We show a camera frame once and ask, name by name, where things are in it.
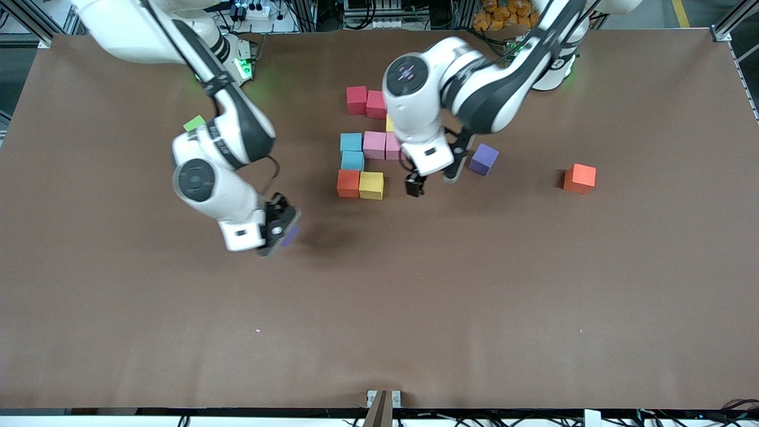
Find aluminium table edge rail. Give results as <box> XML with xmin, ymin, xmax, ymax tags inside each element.
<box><xmin>728</xmin><ymin>42</ymin><xmax>759</xmax><ymax>122</ymax></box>

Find small metal bracket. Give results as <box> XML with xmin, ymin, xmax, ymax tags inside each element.
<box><xmin>366</xmin><ymin>390</ymin><xmax>401</xmax><ymax>409</ymax></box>

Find grey camera mount pole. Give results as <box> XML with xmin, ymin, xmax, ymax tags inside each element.
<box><xmin>363</xmin><ymin>390</ymin><xmax>394</xmax><ymax>427</ymax></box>

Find bag of orange snacks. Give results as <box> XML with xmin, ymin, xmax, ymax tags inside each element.
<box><xmin>473</xmin><ymin>0</ymin><xmax>537</xmax><ymax>32</ymax></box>

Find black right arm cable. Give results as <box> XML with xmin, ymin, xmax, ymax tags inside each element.
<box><xmin>260</xmin><ymin>155</ymin><xmax>281</xmax><ymax>195</ymax></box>

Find aluminium frame profile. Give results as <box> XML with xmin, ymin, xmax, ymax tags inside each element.
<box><xmin>712</xmin><ymin>0</ymin><xmax>759</xmax><ymax>42</ymax></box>
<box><xmin>17</xmin><ymin>0</ymin><xmax>78</xmax><ymax>49</ymax></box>

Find white power strip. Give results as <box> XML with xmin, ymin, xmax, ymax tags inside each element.
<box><xmin>233</xmin><ymin>2</ymin><xmax>273</xmax><ymax>22</ymax></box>

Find orange foam block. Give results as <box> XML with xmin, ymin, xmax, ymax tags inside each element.
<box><xmin>563</xmin><ymin>164</ymin><xmax>597</xmax><ymax>195</ymax></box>
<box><xmin>337</xmin><ymin>170</ymin><xmax>361</xmax><ymax>198</ymax></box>

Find equipment rack with cables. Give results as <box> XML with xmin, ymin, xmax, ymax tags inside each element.
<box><xmin>344</xmin><ymin>0</ymin><xmax>428</xmax><ymax>30</ymax></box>

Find paper table cover sheet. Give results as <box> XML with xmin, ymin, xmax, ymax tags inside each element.
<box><xmin>0</xmin><ymin>30</ymin><xmax>759</xmax><ymax>411</ymax></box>

